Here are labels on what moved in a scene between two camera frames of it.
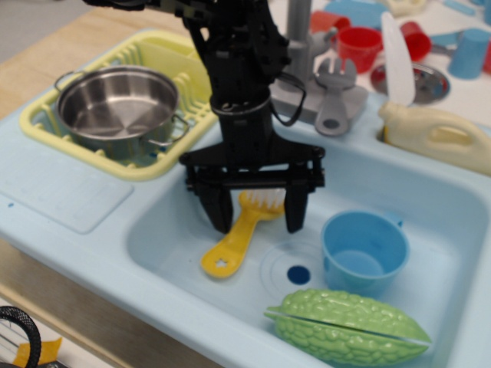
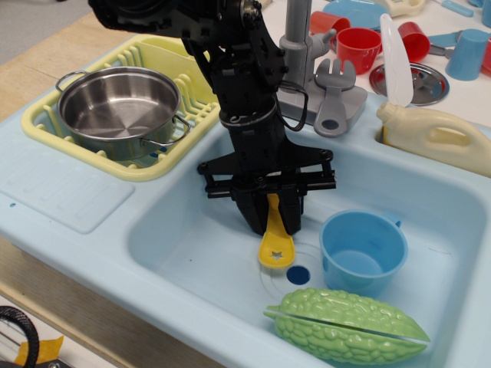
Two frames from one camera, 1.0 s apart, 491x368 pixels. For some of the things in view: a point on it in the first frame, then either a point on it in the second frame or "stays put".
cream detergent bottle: [446, 136] stays put
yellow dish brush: [222, 259] → [276, 249]
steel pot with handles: [113, 110] stays put
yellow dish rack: [178, 57] stays put
